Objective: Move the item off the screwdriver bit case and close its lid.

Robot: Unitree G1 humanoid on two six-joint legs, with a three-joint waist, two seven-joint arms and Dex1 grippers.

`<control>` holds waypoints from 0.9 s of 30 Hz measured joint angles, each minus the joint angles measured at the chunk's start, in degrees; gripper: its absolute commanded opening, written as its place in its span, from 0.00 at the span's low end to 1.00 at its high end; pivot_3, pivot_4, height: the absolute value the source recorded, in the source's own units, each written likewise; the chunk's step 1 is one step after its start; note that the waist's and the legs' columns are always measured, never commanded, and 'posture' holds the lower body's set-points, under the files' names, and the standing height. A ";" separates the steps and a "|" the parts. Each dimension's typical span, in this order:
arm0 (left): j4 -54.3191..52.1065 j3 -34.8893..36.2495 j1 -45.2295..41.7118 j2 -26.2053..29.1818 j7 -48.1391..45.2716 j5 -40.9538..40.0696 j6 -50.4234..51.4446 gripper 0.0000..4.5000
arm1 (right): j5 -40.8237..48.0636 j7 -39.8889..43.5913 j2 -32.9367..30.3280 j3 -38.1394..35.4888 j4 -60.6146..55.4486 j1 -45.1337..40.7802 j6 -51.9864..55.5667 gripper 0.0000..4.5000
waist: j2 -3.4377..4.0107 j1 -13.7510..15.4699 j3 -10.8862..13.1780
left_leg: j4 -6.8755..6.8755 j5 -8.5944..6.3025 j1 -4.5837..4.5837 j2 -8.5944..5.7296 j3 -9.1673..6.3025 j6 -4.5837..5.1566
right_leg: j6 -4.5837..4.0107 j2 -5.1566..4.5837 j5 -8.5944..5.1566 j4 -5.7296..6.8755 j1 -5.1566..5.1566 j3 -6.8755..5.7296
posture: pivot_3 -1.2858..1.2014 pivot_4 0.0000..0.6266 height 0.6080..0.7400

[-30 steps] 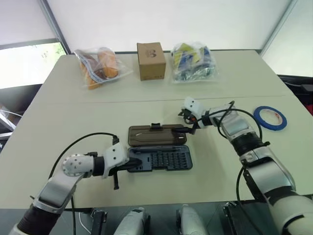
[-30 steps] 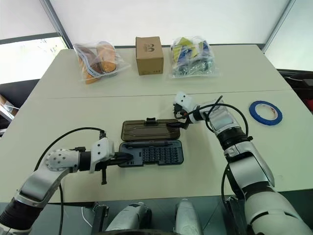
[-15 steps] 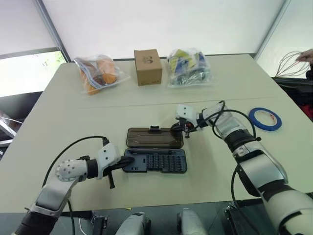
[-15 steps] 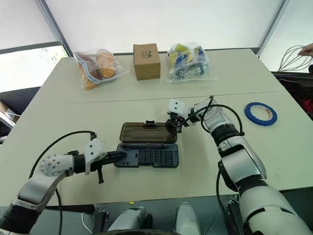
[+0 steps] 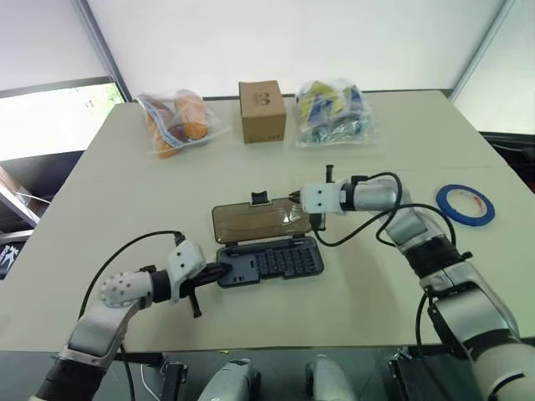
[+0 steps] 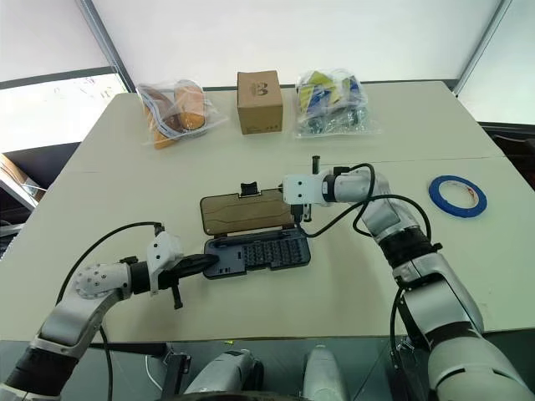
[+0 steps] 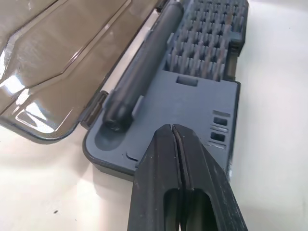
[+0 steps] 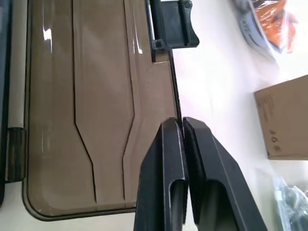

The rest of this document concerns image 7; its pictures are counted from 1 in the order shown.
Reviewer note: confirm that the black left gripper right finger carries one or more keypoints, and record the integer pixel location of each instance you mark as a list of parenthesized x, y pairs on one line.
[(204, 178)]

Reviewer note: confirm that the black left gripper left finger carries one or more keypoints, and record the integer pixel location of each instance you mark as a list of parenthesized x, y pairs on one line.
[(156, 173)]

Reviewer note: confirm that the grey screwdriver bit case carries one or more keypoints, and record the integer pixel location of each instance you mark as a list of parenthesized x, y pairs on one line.
[(192, 103)]

